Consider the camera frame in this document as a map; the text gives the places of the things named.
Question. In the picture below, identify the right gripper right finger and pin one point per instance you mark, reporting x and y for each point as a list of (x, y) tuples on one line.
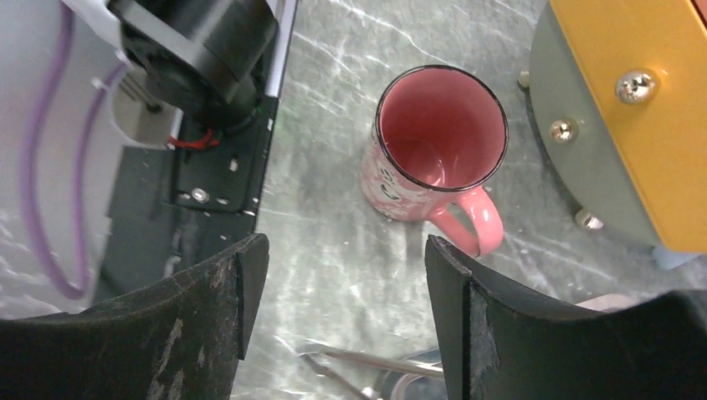
[(499, 339)]

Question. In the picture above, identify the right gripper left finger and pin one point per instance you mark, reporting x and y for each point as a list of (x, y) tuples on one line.
[(179, 338)]

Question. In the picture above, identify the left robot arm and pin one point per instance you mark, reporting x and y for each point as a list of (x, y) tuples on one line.
[(134, 141)]

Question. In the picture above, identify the light blue object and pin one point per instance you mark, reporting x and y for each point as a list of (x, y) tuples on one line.
[(668, 260)]

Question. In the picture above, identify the cream bread box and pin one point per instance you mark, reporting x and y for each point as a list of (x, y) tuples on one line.
[(618, 91)]

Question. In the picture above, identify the metal tongs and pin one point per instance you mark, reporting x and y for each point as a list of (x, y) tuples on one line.
[(419, 376)]

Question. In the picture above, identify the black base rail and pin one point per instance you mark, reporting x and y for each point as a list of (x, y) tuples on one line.
[(173, 209)]

